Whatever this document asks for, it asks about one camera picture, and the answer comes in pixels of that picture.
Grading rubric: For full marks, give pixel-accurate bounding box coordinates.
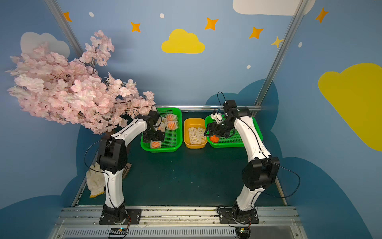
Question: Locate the aluminium mounting rail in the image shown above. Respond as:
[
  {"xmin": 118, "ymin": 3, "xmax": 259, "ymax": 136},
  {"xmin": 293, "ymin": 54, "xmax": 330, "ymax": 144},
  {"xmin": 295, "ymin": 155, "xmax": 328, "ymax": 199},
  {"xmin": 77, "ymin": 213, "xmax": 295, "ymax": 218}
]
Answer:
[{"xmin": 49, "ymin": 206, "xmax": 307, "ymax": 239}]

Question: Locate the netted orange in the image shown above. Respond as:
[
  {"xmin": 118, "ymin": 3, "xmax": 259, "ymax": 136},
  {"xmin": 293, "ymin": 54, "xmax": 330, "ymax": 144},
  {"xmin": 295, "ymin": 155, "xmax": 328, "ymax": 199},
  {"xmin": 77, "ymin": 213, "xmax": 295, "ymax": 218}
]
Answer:
[
  {"xmin": 150, "ymin": 141, "xmax": 162, "ymax": 149},
  {"xmin": 165, "ymin": 114, "xmax": 178, "ymax": 121},
  {"xmin": 165, "ymin": 120, "xmax": 179, "ymax": 130},
  {"xmin": 156, "ymin": 123, "xmax": 166, "ymax": 132}
]

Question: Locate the small circuit board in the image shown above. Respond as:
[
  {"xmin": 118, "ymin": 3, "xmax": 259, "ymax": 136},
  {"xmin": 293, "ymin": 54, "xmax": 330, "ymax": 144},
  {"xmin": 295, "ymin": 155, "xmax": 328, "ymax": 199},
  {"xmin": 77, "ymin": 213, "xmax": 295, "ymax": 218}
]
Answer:
[
  {"xmin": 108, "ymin": 227, "xmax": 129, "ymax": 239},
  {"xmin": 235, "ymin": 228, "xmax": 251, "ymax": 239}
]

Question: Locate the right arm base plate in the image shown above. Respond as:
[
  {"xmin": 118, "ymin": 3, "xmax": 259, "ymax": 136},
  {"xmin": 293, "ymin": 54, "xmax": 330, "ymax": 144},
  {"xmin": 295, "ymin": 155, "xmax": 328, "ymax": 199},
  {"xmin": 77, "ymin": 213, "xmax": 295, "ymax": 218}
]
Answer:
[{"xmin": 217, "ymin": 207, "xmax": 259, "ymax": 225}]

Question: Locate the right green plastic basket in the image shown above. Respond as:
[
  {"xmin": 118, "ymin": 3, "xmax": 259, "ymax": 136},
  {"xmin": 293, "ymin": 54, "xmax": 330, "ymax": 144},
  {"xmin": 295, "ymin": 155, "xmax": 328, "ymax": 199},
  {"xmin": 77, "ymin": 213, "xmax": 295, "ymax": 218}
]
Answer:
[{"xmin": 204, "ymin": 113, "xmax": 264, "ymax": 148}]

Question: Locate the right small circuit board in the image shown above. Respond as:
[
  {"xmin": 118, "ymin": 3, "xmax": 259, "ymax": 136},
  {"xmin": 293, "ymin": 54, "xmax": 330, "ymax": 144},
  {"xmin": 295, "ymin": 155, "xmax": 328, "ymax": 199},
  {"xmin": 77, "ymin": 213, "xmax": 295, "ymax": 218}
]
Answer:
[{"xmin": 235, "ymin": 228, "xmax": 251, "ymax": 239}]

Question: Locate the white foam net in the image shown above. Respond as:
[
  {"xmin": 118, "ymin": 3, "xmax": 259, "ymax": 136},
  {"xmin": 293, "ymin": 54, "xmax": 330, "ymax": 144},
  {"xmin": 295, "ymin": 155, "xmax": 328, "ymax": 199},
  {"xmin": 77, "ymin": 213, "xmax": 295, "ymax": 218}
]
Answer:
[{"xmin": 188, "ymin": 127, "xmax": 200, "ymax": 145}]

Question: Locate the left small circuit board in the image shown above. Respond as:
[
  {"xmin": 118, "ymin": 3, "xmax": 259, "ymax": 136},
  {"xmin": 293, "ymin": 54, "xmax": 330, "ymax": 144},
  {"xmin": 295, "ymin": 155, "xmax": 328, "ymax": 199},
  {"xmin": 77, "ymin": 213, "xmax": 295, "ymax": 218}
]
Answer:
[{"xmin": 108, "ymin": 227, "xmax": 129, "ymax": 239}]

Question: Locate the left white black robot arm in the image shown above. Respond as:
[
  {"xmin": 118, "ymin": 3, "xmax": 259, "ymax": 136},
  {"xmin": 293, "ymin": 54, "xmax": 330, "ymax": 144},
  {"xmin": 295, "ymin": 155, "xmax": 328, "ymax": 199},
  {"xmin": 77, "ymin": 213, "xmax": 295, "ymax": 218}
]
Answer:
[{"xmin": 97, "ymin": 110, "xmax": 165, "ymax": 225}]

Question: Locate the white work glove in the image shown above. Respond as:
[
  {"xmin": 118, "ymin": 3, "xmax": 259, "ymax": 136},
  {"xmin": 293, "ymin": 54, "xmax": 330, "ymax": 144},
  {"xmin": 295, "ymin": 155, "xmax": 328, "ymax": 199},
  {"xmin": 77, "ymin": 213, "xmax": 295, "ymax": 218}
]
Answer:
[{"xmin": 86, "ymin": 162, "xmax": 105, "ymax": 198}]

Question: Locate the pink artificial blossom tree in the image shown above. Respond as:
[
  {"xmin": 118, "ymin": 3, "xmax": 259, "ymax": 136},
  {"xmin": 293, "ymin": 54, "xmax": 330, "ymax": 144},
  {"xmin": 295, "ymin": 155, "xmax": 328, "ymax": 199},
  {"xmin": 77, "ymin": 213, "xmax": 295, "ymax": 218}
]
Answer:
[{"xmin": 8, "ymin": 31, "xmax": 155, "ymax": 134}]

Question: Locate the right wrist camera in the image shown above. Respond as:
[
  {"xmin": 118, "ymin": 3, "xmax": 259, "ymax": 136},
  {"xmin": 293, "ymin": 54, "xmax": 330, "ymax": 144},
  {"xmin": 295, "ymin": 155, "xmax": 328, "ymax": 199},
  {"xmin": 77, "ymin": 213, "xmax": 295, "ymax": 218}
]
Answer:
[{"xmin": 211, "ymin": 112, "xmax": 224, "ymax": 123}]

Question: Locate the left green plastic basket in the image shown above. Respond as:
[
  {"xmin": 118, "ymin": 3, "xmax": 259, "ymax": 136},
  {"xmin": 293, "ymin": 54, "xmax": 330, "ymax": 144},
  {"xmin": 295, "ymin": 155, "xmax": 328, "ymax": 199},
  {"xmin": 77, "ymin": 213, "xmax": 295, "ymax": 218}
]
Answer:
[{"xmin": 140, "ymin": 108, "xmax": 183, "ymax": 153}]

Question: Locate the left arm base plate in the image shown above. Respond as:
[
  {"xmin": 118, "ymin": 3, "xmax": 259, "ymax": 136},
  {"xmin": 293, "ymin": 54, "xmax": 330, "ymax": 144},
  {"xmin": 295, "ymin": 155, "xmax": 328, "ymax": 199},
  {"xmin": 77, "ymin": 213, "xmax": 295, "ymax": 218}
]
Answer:
[{"xmin": 99, "ymin": 207, "xmax": 142, "ymax": 225}]

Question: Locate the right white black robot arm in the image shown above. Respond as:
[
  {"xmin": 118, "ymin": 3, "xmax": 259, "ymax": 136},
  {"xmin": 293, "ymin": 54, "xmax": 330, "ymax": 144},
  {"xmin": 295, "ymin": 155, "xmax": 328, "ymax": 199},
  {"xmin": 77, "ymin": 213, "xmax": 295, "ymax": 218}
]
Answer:
[{"xmin": 204, "ymin": 100, "xmax": 280, "ymax": 225}]

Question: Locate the green plastic basket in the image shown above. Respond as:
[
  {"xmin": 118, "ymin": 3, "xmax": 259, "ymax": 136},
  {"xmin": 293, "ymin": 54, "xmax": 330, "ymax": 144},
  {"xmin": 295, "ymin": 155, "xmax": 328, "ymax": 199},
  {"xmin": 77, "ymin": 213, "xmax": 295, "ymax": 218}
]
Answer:
[
  {"xmin": 204, "ymin": 113, "xmax": 264, "ymax": 148},
  {"xmin": 140, "ymin": 108, "xmax": 183, "ymax": 153}
]

